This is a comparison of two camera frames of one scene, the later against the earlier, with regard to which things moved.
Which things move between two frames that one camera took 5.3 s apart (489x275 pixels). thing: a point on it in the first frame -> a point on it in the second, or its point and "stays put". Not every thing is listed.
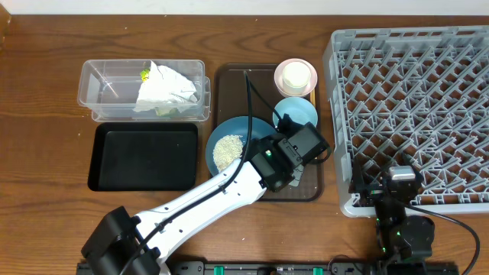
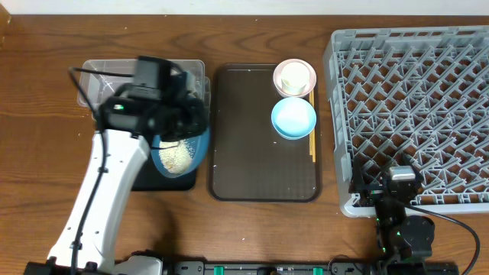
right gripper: x=372 y=192 stays put
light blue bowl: x=300 y=111 stays put
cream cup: x=296 y=78 stays put
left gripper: x=274 y=147 -> x=196 y=108
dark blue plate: x=236 y=126 -> x=200 y=147
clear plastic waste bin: x=111 y=89 stays put
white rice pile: x=226 y=150 -> x=176 y=160
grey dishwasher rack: x=419 y=94 stays put
